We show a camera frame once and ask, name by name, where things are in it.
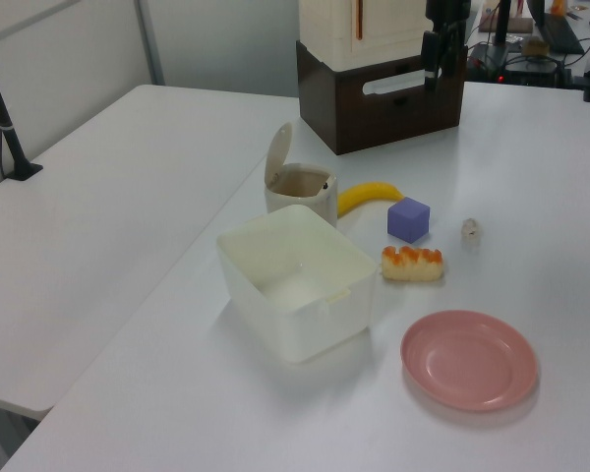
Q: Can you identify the black pole with clamp base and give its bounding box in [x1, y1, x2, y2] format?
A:
[0, 36, 44, 181]

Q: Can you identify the yellow toy banana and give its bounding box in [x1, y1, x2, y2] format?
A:
[336, 181, 405, 218]

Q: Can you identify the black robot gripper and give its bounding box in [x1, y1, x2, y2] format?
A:
[421, 0, 468, 92]

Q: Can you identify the beige trash can with lid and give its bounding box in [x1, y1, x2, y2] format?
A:
[264, 121, 339, 228]

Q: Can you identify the cream plastic box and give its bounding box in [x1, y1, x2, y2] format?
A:
[298, 0, 432, 70]

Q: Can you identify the white plastic storage container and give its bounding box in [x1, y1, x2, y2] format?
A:
[215, 204, 379, 366]

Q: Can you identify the black monitor stand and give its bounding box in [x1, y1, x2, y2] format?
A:
[480, 0, 511, 66]

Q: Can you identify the white drawer handle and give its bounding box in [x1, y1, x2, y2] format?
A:
[362, 68, 427, 96]

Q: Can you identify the black device with red light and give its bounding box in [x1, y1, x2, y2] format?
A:
[501, 57, 571, 88]

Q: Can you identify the purple cube block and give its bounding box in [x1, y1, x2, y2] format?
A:
[386, 196, 433, 245]

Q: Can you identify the orange topped toy bread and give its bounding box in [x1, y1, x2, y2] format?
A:
[381, 245, 446, 283]

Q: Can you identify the pink plastic plate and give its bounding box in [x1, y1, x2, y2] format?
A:
[399, 309, 541, 414]

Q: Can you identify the black laptop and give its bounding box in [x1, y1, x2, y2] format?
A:
[529, 0, 586, 55]

